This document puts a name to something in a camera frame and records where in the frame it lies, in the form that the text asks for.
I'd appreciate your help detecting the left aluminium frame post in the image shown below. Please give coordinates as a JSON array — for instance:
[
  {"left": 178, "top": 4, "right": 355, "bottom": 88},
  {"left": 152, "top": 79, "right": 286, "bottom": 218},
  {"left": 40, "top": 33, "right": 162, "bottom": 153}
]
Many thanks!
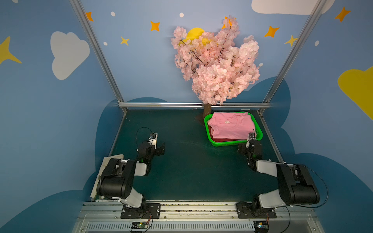
[{"left": 70, "top": 0, "right": 128, "bottom": 114}]

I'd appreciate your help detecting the aluminium frame back bar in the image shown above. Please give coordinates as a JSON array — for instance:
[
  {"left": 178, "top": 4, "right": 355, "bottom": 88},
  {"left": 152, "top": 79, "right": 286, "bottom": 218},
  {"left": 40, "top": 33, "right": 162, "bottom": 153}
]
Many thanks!
[{"left": 118, "top": 102, "right": 271, "bottom": 108}]

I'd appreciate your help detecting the beige work glove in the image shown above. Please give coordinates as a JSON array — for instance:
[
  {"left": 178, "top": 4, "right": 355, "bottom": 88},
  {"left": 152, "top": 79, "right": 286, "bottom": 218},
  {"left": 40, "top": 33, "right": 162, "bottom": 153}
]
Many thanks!
[{"left": 90, "top": 154, "right": 124, "bottom": 199}]

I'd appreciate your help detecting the small circuit board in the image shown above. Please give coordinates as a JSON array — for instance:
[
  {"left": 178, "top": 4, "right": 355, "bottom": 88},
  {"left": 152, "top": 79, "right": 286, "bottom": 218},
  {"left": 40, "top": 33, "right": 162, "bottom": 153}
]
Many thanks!
[
  {"left": 254, "top": 221, "right": 269, "bottom": 232},
  {"left": 131, "top": 222, "right": 149, "bottom": 230}
]

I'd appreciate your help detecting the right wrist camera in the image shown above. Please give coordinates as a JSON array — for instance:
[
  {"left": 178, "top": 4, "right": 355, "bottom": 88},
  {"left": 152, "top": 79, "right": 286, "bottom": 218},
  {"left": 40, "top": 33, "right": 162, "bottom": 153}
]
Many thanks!
[{"left": 246, "top": 130, "right": 256, "bottom": 148}]

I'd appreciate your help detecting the aluminium frame post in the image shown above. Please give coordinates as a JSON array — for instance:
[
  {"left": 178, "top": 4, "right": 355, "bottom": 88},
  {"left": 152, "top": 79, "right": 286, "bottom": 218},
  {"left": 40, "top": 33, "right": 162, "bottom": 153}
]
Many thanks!
[
  {"left": 70, "top": 0, "right": 128, "bottom": 114},
  {"left": 258, "top": 0, "right": 327, "bottom": 116}
]

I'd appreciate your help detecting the right aluminium frame post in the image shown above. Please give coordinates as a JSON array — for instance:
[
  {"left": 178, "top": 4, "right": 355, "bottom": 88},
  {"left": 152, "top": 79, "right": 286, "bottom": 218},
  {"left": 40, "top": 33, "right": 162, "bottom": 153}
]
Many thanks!
[{"left": 258, "top": 0, "right": 327, "bottom": 116}]

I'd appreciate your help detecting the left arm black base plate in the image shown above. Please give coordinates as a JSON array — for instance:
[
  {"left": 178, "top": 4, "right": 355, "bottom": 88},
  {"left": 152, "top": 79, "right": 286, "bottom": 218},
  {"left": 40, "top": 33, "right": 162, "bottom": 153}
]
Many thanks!
[{"left": 120, "top": 203, "right": 161, "bottom": 219}]

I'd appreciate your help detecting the green plastic basket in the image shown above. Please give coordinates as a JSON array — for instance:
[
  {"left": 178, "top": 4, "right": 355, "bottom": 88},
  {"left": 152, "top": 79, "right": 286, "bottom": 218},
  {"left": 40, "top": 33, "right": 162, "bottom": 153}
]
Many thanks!
[{"left": 204, "top": 112, "right": 263, "bottom": 147}]

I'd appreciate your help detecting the right small circuit board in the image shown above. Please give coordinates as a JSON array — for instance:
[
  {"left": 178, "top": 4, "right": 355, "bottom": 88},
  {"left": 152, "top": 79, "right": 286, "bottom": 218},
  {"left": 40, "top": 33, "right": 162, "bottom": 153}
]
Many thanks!
[{"left": 254, "top": 221, "right": 269, "bottom": 232}]

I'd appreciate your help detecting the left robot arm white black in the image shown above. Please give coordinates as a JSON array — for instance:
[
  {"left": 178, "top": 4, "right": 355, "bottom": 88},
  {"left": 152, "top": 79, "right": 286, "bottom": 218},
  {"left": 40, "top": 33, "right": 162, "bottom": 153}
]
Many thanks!
[{"left": 96, "top": 142, "right": 165, "bottom": 209}]

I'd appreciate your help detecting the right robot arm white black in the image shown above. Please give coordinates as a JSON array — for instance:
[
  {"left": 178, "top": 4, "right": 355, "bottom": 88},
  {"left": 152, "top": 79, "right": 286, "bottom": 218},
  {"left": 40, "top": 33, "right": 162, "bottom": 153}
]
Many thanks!
[{"left": 238, "top": 139, "right": 320, "bottom": 210}]

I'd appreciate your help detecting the left small circuit board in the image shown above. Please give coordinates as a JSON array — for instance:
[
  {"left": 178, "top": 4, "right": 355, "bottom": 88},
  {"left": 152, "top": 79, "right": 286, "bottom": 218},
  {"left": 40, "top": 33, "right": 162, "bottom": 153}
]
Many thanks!
[{"left": 131, "top": 222, "right": 149, "bottom": 230}]

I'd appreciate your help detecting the aluminium front rail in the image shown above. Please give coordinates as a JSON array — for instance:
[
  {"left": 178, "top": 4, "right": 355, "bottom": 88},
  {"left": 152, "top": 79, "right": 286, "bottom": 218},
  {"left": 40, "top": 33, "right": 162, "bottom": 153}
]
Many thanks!
[{"left": 72, "top": 201, "right": 324, "bottom": 233}]

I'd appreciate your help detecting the pink t-shirt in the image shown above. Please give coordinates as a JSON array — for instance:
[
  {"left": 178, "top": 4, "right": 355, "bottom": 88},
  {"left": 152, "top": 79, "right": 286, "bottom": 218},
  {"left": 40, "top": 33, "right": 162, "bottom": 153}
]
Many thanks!
[{"left": 207, "top": 112, "right": 256, "bottom": 140}]

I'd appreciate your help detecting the dark red t-shirt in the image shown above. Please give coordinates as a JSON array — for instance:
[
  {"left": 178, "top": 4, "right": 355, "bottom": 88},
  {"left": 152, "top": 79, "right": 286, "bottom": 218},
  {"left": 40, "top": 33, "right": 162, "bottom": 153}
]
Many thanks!
[{"left": 208, "top": 126, "right": 241, "bottom": 143}]

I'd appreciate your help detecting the pink cherry blossom tree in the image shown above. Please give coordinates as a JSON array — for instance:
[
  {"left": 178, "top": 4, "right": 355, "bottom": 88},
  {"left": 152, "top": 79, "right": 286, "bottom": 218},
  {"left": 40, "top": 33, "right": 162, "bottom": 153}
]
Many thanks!
[{"left": 171, "top": 16, "right": 260, "bottom": 117}]

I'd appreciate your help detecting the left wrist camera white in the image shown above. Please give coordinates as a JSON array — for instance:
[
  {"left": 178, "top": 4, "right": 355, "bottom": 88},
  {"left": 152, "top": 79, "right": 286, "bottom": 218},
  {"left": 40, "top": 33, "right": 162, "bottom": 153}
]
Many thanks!
[{"left": 149, "top": 133, "right": 158, "bottom": 148}]

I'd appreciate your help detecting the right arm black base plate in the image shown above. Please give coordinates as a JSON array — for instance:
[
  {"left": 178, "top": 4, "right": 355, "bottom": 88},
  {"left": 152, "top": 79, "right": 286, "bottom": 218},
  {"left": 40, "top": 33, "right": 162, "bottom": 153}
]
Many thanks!
[{"left": 236, "top": 201, "right": 277, "bottom": 219}]

